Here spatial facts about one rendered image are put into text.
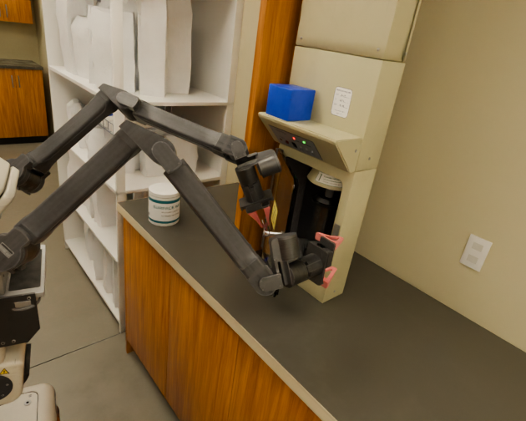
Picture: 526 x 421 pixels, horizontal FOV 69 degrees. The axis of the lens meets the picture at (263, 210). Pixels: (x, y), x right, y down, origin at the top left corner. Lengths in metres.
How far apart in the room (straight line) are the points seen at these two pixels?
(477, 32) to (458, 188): 0.49
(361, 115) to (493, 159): 0.50
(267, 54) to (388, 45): 0.38
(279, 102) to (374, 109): 0.27
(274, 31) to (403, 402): 1.10
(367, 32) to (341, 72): 0.12
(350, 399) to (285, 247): 0.42
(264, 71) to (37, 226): 0.78
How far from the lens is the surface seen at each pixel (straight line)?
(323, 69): 1.19
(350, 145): 1.06
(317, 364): 1.13
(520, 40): 1.41
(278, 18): 1.29
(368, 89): 1.09
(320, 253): 0.98
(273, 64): 1.30
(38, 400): 1.94
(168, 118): 1.21
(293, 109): 1.14
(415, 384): 1.20
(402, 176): 1.55
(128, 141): 0.89
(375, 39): 1.10
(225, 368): 1.43
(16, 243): 0.93
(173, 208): 1.64
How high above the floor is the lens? 1.73
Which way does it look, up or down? 25 degrees down
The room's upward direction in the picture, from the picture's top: 9 degrees clockwise
